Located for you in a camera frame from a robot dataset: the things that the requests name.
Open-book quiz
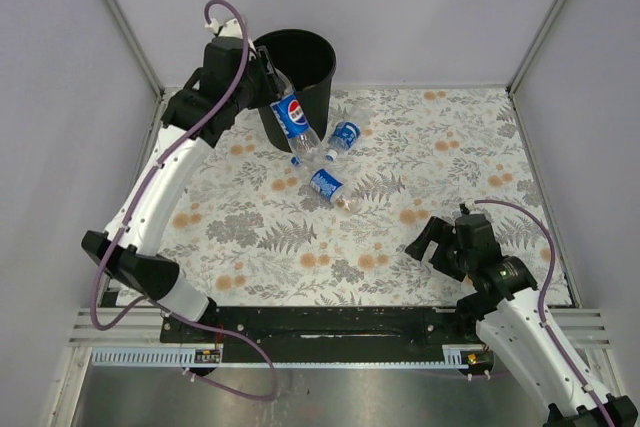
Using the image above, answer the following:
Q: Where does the Pepsi bottle blue cap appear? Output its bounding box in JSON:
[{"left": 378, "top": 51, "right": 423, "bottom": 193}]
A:
[{"left": 271, "top": 69, "right": 321, "bottom": 162}]

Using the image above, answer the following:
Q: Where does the white slotted cable duct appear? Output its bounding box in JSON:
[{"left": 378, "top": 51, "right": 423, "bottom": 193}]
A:
[{"left": 91, "top": 347, "right": 222, "bottom": 368}]

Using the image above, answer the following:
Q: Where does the orange juice bottle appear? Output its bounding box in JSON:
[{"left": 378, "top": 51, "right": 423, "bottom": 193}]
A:
[{"left": 302, "top": 83, "right": 321, "bottom": 91}]

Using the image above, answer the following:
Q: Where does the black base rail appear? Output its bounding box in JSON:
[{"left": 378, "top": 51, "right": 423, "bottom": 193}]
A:
[{"left": 159, "top": 306, "right": 495, "bottom": 371}]

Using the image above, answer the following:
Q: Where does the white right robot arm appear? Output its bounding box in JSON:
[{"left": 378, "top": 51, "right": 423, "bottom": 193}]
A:
[{"left": 405, "top": 213, "right": 639, "bottom": 426}]

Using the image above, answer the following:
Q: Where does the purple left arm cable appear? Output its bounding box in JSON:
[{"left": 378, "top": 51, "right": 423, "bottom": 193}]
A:
[{"left": 89, "top": 0, "right": 279, "bottom": 402}]

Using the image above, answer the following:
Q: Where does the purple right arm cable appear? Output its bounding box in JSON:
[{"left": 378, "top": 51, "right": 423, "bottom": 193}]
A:
[{"left": 473, "top": 199, "right": 619, "bottom": 427}]

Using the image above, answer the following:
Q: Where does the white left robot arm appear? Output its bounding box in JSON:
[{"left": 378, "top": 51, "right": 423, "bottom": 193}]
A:
[{"left": 81, "top": 38, "right": 283, "bottom": 342}]

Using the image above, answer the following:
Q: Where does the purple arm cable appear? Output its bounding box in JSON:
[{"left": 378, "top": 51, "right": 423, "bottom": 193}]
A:
[
  {"left": 473, "top": 199, "right": 619, "bottom": 427},
  {"left": 89, "top": 0, "right": 279, "bottom": 402}
]

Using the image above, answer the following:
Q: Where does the black plastic bin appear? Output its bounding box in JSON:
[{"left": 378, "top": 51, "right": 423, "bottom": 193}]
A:
[{"left": 254, "top": 29, "right": 336, "bottom": 140}]

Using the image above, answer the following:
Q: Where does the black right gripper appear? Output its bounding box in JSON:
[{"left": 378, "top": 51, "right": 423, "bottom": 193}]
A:
[{"left": 404, "top": 216, "right": 475, "bottom": 283}]

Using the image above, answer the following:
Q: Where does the floral table mat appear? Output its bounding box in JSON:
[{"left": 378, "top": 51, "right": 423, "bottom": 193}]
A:
[{"left": 160, "top": 89, "right": 572, "bottom": 306}]

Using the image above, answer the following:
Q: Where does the blue label bottle white cap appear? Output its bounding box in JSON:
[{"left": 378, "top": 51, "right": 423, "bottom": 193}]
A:
[{"left": 326, "top": 104, "right": 373, "bottom": 161}]

